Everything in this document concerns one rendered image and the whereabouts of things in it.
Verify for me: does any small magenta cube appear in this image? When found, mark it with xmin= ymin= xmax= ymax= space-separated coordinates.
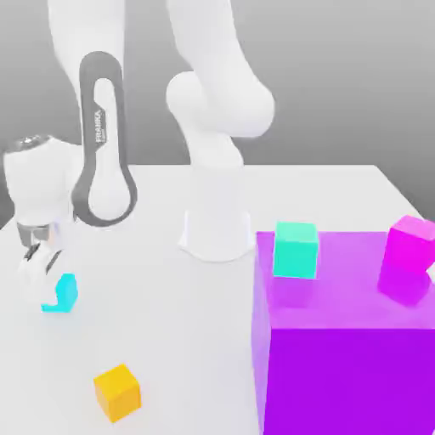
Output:
xmin=376 ymin=214 xmax=435 ymax=308

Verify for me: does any small yellow cube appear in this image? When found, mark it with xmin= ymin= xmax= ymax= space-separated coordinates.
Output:
xmin=93 ymin=363 xmax=143 ymax=424

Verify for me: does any large purple box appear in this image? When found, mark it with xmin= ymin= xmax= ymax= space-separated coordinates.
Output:
xmin=251 ymin=230 xmax=435 ymax=435

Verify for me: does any small teal cube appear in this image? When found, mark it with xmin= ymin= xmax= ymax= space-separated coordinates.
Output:
xmin=272 ymin=221 xmax=320 ymax=280

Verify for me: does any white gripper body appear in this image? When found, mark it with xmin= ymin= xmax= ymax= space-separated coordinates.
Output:
xmin=17 ymin=245 xmax=66 ymax=304

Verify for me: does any small cyan cube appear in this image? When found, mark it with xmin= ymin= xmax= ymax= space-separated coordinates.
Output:
xmin=40 ymin=273 xmax=79 ymax=314

